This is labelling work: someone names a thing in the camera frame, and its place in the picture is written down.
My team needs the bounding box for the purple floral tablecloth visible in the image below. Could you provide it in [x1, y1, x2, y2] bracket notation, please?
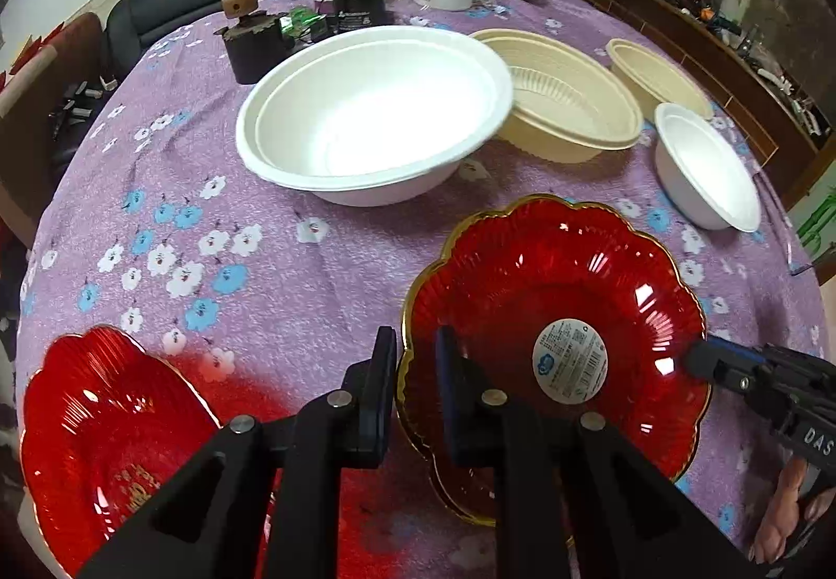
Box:
[16, 0, 825, 579]

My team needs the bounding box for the small white bowl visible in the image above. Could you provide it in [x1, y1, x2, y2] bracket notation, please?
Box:
[654, 102, 763, 234]

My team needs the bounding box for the red plate with round label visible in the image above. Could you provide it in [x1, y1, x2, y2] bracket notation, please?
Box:
[396, 193, 713, 487]

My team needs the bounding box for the wooden cabinet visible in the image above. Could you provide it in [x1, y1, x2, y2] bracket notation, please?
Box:
[565, 0, 836, 209]

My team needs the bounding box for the large white bowl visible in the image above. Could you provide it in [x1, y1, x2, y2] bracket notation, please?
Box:
[235, 25, 516, 207]

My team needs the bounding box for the green packet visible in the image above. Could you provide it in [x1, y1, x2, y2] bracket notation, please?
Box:
[281, 7, 329, 42]

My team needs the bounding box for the dark block with wooden knob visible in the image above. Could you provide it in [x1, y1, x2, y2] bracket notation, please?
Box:
[218, 0, 296, 85]

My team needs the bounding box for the assorted small clutter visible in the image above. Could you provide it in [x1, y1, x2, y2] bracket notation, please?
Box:
[627, 0, 836, 137]

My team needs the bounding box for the brown armchair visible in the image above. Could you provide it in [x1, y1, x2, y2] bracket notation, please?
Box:
[0, 10, 110, 230]

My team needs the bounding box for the large beige ribbed bowl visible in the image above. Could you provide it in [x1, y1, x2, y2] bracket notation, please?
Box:
[470, 28, 645, 165]

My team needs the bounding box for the red plate with gold print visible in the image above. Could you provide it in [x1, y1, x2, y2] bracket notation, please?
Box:
[19, 324, 283, 579]

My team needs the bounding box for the red fabric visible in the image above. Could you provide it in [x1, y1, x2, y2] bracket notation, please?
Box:
[0, 20, 67, 93]

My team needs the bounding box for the person's right hand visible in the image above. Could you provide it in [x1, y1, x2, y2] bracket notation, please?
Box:
[750, 460, 819, 564]

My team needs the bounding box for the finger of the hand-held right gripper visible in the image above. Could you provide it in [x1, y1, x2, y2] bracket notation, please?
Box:
[682, 342, 760, 395]
[705, 336, 775, 366]

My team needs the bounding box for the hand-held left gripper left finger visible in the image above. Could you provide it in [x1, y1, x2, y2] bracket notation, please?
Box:
[78, 326, 399, 579]

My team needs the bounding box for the red plate with gold rim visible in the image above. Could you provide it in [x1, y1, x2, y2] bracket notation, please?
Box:
[424, 455, 503, 526]

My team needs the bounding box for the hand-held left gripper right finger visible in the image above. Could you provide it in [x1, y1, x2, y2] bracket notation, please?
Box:
[434, 326, 762, 579]

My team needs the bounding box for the small beige bowl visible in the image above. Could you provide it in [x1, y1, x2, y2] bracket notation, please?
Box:
[606, 38, 716, 126]

